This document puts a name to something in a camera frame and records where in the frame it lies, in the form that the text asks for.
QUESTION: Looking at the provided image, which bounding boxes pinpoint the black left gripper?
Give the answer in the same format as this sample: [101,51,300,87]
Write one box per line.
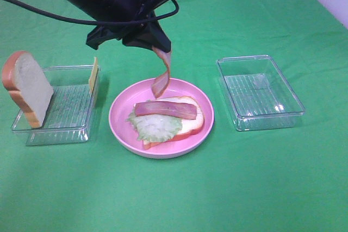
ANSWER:
[86,0,171,53]

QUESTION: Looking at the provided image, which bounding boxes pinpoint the bacon strip from container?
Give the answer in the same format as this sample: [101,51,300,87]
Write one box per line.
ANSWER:
[134,101,197,120]
[151,46,171,98]

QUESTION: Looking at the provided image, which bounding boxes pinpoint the yellow cheese slice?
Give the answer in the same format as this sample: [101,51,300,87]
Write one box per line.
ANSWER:
[88,57,98,93]

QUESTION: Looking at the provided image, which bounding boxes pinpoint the bread slice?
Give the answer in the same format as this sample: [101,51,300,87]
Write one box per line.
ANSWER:
[142,96,204,149]
[2,51,54,128]

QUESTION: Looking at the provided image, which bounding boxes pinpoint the green lettuce leaf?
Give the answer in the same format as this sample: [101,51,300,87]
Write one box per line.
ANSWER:
[127,104,183,143]

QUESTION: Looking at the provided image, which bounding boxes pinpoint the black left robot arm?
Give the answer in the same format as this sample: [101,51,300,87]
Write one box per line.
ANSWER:
[68,0,175,53]

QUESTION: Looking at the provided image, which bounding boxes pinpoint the pink plate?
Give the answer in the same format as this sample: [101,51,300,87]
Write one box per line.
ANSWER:
[109,78,214,159]

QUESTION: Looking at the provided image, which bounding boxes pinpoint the clear left plastic container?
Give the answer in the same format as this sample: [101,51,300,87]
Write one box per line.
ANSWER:
[11,65,100,146]

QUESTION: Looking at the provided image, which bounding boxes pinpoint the clear plastic container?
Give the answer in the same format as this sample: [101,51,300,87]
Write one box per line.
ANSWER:
[216,55,305,131]
[11,65,100,146]

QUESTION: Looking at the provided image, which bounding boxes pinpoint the clear right plastic container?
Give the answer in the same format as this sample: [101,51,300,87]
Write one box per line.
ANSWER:
[216,55,305,131]

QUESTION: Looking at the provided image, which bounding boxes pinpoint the green tablecloth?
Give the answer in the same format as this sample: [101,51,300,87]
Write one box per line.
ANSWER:
[1,0,347,231]

